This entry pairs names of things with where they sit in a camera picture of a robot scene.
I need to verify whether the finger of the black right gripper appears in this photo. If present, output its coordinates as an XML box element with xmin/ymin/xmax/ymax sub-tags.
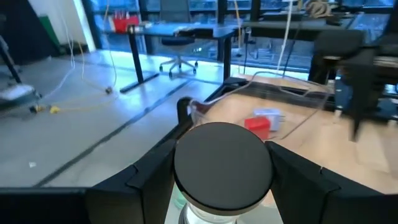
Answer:
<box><xmin>349</xmin><ymin>114</ymin><xmax>364</xmax><ymax>142</ymax></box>

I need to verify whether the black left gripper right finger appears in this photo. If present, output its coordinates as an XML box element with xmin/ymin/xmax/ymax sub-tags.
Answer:
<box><xmin>265</xmin><ymin>141</ymin><xmax>398</xmax><ymax>224</ymax></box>

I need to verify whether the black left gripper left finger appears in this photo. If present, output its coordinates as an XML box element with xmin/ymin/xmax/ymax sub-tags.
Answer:
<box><xmin>86</xmin><ymin>139</ymin><xmax>180</xmax><ymax>224</ymax></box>

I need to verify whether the mint green bottle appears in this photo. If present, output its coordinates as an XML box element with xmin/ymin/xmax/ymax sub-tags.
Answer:
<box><xmin>173</xmin><ymin>185</ymin><xmax>187</xmax><ymax>210</ymax></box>

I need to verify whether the lavender charger plug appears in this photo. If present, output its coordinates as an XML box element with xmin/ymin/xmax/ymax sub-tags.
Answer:
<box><xmin>252</xmin><ymin>107</ymin><xmax>285</xmax><ymax>132</ymax></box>

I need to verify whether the white bottle black cap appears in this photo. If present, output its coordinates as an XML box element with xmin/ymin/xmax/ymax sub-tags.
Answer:
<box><xmin>172</xmin><ymin>121</ymin><xmax>275</xmax><ymax>224</ymax></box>

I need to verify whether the black office chair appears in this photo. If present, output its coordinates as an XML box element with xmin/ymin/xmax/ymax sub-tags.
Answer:
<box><xmin>159</xmin><ymin>0</ymin><xmax>199</xmax><ymax>78</ymax></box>

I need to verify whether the black office desk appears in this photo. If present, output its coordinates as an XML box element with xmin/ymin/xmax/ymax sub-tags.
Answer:
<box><xmin>126</xmin><ymin>22</ymin><xmax>237</xmax><ymax>94</ymax></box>

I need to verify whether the long black desk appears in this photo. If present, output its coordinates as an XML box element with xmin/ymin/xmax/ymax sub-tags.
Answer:
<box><xmin>242</xmin><ymin>12</ymin><xmax>398</xmax><ymax>43</ymax></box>

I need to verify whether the clear tray wavy rim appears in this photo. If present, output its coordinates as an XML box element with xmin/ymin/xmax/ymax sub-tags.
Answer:
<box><xmin>189</xmin><ymin>70</ymin><xmax>335</xmax><ymax>141</ymax></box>

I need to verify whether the grey floor stand base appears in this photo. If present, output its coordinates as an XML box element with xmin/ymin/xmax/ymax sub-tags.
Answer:
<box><xmin>0</xmin><ymin>83</ymin><xmax>43</xmax><ymax>110</ymax></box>

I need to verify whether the red box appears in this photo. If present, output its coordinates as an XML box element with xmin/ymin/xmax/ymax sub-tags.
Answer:
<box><xmin>112</xmin><ymin>14</ymin><xmax>140</xmax><ymax>34</ymax></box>

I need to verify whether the green panel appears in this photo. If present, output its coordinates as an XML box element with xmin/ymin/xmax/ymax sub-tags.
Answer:
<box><xmin>39</xmin><ymin>15</ymin><xmax>62</xmax><ymax>55</ymax></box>

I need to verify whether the black tripod leg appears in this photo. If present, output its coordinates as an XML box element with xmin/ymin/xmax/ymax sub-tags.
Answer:
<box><xmin>0</xmin><ymin>34</ymin><xmax>23</xmax><ymax>85</ymax></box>

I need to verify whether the coiled beige rope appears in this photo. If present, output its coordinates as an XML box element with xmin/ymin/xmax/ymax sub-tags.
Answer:
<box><xmin>303</xmin><ymin>0</ymin><xmax>332</xmax><ymax>19</ymax></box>

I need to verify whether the white hanging cable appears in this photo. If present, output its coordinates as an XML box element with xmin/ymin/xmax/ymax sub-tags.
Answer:
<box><xmin>275</xmin><ymin>0</ymin><xmax>295</xmax><ymax>74</ymax></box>

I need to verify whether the yellow floor cable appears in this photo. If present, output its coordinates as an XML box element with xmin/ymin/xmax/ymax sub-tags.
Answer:
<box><xmin>29</xmin><ymin>40</ymin><xmax>121</xmax><ymax>114</ymax></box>

